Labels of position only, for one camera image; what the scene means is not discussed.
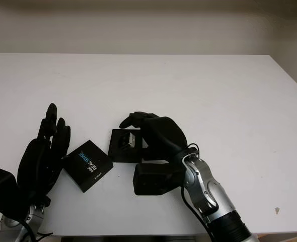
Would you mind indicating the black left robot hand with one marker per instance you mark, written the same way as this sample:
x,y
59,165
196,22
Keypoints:
x,y
35,164

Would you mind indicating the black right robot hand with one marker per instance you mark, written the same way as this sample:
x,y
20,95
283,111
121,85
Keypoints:
x,y
166,136

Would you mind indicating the small silver camera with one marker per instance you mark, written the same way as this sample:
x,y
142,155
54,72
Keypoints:
x,y
129,141

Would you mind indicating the black RealSense box lid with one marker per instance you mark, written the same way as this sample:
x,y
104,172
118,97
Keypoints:
x,y
88,166

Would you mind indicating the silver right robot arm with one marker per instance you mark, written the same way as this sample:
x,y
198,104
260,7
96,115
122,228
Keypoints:
x,y
209,186

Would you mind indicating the black box base with insert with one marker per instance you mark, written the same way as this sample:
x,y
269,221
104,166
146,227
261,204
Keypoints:
x,y
115,153

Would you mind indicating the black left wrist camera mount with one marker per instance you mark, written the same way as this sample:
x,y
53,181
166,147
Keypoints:
x,y
0,184

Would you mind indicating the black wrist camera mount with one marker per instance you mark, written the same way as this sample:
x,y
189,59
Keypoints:
x,y
153,179
0,184

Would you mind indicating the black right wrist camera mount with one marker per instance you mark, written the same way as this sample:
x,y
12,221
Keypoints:
x,y
153,179

